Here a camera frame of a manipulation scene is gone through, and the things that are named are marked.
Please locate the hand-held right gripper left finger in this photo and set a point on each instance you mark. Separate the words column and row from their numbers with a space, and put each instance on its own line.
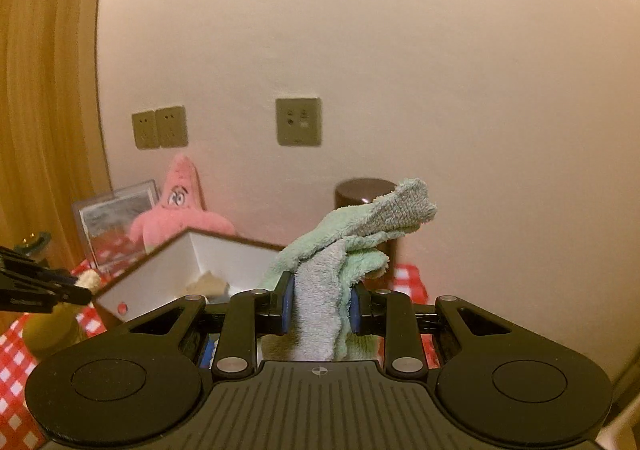
column 287, row 305

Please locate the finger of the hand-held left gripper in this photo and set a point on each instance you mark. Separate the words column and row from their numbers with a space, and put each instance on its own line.
column 30, row 262
column 45, row 295

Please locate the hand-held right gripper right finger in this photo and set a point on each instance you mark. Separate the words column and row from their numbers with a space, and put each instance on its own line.
column 356, row 310

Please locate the light green washcloth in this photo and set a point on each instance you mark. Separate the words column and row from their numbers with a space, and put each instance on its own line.
column 320, row 290

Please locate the white hair scrunchie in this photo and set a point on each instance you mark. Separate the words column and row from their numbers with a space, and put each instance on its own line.
column 90, row 280

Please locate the brown cardboard box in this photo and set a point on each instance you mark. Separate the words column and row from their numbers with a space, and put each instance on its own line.
column 225, row 255

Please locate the cashew jar with gold lid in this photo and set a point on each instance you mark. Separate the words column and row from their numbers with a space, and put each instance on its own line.
column 50, row 335

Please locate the red white checkered tablecloth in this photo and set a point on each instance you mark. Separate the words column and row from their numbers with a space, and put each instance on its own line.
column 15, row 355

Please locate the dark brown wooden canister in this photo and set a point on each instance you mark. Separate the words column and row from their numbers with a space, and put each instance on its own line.
column 355, row 192

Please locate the pink starfish plush toy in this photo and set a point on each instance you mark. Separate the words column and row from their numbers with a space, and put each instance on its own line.
column 175, row 215

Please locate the wooden panel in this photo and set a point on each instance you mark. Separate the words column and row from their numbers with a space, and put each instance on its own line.
column 45, row 105

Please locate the clear picture frame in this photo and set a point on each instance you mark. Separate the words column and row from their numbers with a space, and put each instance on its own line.
column 115, row 215

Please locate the beige wall outlet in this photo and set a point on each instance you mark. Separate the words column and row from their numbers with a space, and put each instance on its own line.
column 172, row 126
column 145, row 129

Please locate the beige wall socket plate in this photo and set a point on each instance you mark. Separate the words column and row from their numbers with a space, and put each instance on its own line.
column 298, row 122

